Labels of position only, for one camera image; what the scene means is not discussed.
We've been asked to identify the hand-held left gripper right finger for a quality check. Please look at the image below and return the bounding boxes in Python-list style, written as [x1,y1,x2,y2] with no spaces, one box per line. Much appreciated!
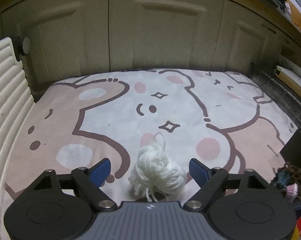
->
[184,158,272,209]

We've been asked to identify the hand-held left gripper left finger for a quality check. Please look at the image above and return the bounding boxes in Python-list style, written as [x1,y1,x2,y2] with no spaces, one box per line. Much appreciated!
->
[28,158,117,210]

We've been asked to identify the white yarn ball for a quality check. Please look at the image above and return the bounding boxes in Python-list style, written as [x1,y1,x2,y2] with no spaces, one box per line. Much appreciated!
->
[128,132,186,202]

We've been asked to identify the black box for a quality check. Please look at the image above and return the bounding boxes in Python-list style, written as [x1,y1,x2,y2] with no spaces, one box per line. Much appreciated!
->
[280,127,301,167]

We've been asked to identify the bear printed blanket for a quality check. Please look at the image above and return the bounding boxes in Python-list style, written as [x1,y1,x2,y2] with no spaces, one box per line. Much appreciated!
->
[4,68,299,205]

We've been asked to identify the dark multicolour yarn bundle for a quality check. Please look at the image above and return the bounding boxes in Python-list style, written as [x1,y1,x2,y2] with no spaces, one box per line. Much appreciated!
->
[270,162,301,203]

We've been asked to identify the black wrapped bottle pack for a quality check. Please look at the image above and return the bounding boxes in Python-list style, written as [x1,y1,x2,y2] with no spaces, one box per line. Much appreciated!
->
[250,62,301,130]

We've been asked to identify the flat white cardboard box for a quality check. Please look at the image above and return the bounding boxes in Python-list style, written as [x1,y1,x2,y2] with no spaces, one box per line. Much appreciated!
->
[275,65,301,93]

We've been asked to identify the cream wooden cabinet doors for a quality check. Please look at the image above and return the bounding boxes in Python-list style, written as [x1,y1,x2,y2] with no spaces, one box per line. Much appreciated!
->
[0,0,301,100]

